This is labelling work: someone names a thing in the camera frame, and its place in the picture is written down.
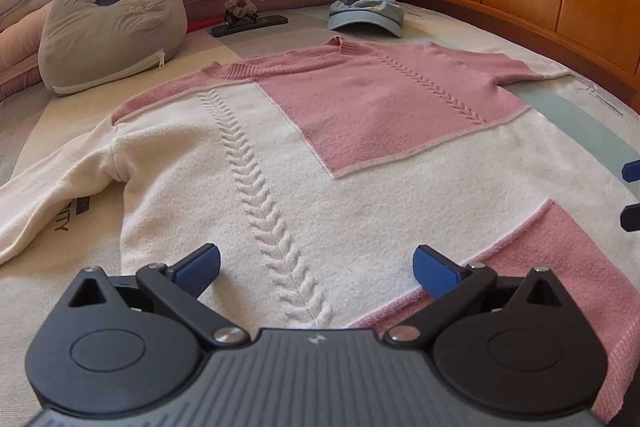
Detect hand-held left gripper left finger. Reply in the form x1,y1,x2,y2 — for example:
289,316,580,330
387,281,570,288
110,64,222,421
66,243,249,350

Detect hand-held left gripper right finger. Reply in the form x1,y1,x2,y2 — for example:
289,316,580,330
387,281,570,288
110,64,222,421
382,244,572,351

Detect pink and white knit sweater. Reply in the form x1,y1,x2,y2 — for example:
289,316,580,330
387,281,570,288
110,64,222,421
0,36,640,408

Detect red strip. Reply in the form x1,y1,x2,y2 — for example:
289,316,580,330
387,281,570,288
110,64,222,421
186,18,226,34

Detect black flat bar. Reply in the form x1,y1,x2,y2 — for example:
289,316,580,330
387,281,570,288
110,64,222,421
210,13,290,38

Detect grey cat cushion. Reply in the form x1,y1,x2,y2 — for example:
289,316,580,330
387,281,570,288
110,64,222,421
39,0,188,96

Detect fabric flower hair clip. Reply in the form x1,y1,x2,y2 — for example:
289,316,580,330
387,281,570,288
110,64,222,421
222,0,258,28

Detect blue cap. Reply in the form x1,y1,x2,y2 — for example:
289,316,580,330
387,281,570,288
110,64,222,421
327,0,407,38

